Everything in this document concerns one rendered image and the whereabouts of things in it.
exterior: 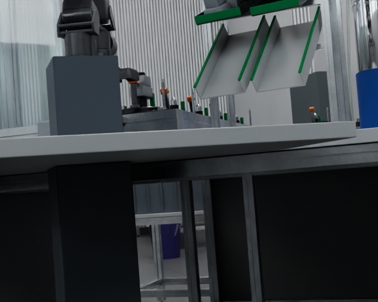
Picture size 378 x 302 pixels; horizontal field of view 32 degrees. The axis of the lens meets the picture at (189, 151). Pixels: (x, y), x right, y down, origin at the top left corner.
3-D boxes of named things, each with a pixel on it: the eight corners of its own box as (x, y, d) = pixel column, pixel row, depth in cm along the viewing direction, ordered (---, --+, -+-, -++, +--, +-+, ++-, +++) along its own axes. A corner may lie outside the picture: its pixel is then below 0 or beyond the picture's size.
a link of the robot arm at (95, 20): (93, 32, 145) (92, 3, 145) (54, 35, 145) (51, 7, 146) (101, 38, 151) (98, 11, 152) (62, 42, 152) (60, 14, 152)
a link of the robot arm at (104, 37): (104, 18, 164) (112, 27, 173) (81, 21, 164) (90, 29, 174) (106, 47, 164) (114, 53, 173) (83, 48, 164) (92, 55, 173)
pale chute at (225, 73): (246, 93, 166) (239, 79, 163) (200, 99, 173) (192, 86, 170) (270, 27, 184) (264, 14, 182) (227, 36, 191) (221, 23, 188)
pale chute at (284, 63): (305, 85, 161) (300, 71, 158) (255, 93, 168) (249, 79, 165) (324, 19, 179) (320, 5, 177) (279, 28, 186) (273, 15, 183)
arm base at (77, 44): (68, 59, 144) (66, 32, 144) (63, 65, 150) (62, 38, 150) (99, 59, 146) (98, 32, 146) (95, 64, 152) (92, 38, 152)
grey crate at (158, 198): (229, 208, 369) (226, 167, 370) (127, 215, 390) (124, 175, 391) (248, 204, 409) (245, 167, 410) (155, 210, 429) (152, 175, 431)
